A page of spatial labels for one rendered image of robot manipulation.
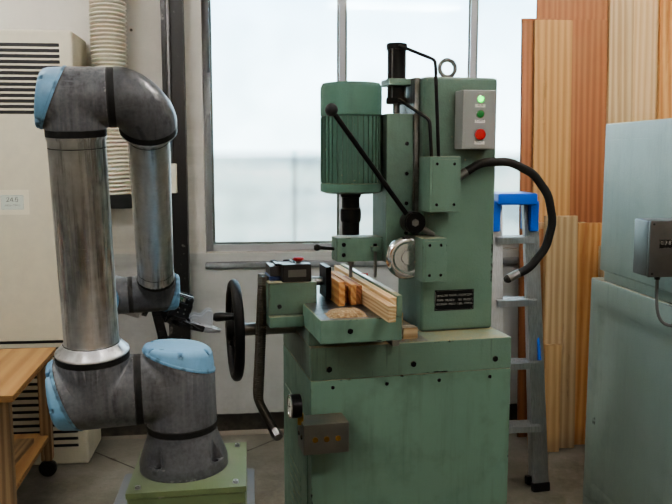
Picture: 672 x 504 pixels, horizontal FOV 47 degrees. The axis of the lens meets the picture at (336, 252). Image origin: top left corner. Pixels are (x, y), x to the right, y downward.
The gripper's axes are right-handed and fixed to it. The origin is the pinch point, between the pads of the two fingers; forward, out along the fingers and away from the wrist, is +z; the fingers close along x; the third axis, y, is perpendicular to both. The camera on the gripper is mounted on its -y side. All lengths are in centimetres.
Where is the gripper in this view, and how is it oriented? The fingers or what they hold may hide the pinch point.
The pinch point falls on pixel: (215, 331)
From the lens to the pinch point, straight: 211.8
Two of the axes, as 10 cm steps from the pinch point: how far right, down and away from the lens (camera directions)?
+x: -2.3, -1.2, 9.7
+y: 3.3, -9.4, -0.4
